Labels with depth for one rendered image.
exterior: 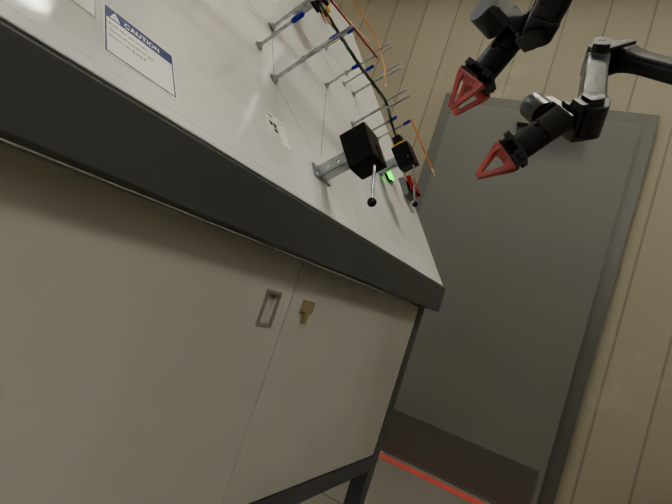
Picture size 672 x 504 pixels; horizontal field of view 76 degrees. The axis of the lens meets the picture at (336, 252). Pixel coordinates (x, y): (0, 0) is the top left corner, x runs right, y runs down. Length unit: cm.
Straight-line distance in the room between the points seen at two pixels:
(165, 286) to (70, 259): 10
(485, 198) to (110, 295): 235
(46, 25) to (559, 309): 239
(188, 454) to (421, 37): 299
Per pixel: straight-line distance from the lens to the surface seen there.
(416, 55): 321
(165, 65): 49
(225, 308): 57
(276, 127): 62
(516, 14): 105
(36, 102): 37
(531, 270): 253
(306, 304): 69
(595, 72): 125
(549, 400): 252
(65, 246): 44
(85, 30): 43
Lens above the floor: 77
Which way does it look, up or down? 5 degrees up
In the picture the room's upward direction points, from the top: 18 degrees clockwise
